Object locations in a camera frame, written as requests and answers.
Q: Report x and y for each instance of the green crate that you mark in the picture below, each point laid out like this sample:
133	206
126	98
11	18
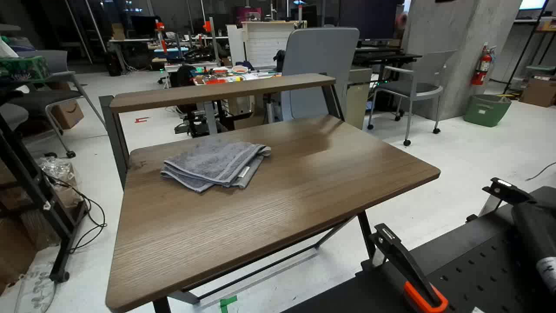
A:
20	65

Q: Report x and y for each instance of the red fire extinguisher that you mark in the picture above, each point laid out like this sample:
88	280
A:
482	68

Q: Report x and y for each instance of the grey wheeled chair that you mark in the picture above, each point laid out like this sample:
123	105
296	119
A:
428	70

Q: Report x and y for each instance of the beige cabinet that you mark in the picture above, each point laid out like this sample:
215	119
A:
359	96

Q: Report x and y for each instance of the brown cardboard box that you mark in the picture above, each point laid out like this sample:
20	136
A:
540	93

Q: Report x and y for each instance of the black perforated board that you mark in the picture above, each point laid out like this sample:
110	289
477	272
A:
480	279

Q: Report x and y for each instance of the green plastic bin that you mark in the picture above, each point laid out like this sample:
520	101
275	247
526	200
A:
486	112

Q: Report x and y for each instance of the cluttered work table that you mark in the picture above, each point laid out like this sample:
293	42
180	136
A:
232	72

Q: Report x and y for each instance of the flat brown cardboard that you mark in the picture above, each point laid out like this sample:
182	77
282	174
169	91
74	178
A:
15	249

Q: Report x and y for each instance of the black metal stand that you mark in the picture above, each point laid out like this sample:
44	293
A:
36	188

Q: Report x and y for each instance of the grey towel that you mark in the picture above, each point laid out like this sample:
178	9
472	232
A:
215	162

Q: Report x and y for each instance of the white board panel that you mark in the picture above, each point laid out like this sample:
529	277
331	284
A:
263	44

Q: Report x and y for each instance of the grey rounded panel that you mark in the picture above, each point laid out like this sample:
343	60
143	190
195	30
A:
319	58

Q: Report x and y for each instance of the brown wooden raised shelf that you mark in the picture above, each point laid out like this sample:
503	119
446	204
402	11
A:
220	91

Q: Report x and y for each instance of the grey padded chair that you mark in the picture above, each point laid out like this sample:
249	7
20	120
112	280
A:
41	98

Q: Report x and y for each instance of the brown wooden table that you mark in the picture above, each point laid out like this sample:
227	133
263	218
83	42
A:
114	140

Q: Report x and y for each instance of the dark office desk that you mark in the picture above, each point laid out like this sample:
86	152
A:
383	56

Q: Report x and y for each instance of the black cylindrical device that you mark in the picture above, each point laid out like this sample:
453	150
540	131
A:
536	232

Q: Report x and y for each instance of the green floor tape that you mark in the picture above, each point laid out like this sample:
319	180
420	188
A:
227	305

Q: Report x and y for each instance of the clear plastic bag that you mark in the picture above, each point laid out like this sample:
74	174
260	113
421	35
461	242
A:
58	171

